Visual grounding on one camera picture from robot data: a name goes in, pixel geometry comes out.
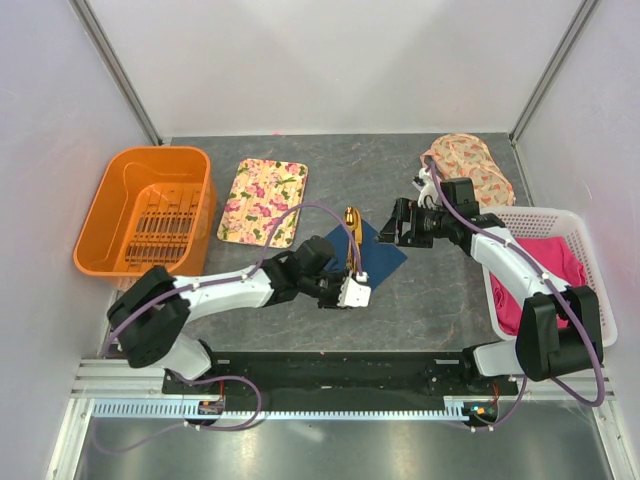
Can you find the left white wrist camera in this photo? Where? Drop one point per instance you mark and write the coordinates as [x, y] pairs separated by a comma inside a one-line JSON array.
[[355, 291]]

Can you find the pink cloth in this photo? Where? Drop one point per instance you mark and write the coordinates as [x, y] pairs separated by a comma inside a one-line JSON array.
[[555, 256]]

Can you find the gold spoon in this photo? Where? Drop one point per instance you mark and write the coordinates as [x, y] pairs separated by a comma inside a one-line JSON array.
[[350, 221]]

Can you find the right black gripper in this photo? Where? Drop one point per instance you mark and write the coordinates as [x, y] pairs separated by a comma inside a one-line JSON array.
[[405, 210]]

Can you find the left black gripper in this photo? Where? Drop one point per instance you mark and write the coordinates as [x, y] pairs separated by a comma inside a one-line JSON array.
[[333, 302]]

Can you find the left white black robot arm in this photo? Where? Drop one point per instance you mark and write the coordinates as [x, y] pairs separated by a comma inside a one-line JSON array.
[[149, 318]]

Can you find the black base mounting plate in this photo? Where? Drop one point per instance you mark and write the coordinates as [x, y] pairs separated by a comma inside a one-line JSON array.
[[344, 380]]

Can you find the white slotted cable duct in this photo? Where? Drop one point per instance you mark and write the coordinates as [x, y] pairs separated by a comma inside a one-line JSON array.
[[192, 410]]

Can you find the dark blue paper napkin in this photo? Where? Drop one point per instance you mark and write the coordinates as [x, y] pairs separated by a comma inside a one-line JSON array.
[[380, 261]]

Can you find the white perforated plastic basket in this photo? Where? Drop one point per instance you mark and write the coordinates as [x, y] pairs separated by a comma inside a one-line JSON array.
[[538, 222]]

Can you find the orange plastic basin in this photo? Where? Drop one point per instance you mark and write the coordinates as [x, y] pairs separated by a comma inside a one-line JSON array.
[[155, 206]]

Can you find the gold knife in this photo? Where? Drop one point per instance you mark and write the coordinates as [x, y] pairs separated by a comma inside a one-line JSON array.
[[356, 244]]

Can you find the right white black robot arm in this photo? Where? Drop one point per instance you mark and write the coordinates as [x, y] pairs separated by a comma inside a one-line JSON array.
[[559, 330]]

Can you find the floral rectangular tray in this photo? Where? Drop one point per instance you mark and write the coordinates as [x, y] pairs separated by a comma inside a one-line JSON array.
[[261, 192]]

